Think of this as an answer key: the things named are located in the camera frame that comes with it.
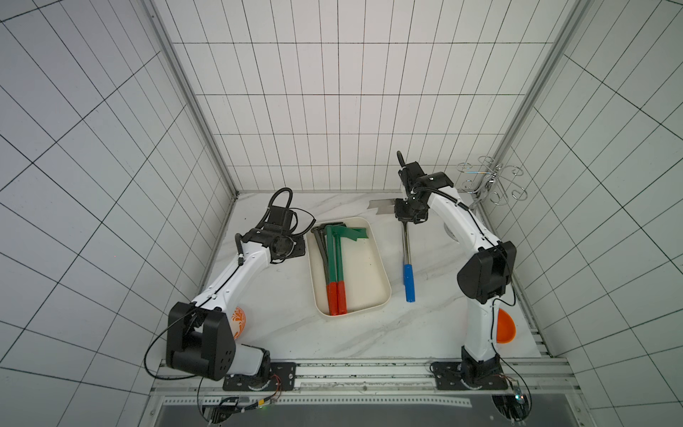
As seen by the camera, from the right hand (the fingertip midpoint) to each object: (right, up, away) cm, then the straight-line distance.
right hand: (403, 212), depth 90 cm
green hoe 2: (-25, -26, -7) cm, 37 cm away
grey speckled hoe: (-31, -7, +10) cm, 33 cm away
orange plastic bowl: (+29, -36, -11) cm, 47 cm away
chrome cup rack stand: (+29, +8, -4) cm, 30 cm away
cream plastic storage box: (-13, -21, +2) cm, 25 cm away
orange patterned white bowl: (-54, -34, -9) cm, 64 cm away
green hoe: (-18, -8, +10) cm, 22 cm away
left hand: (-36, -13, -5) cm, 39 cm away
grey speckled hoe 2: (-29, -10, +10) cm, 32 cm away
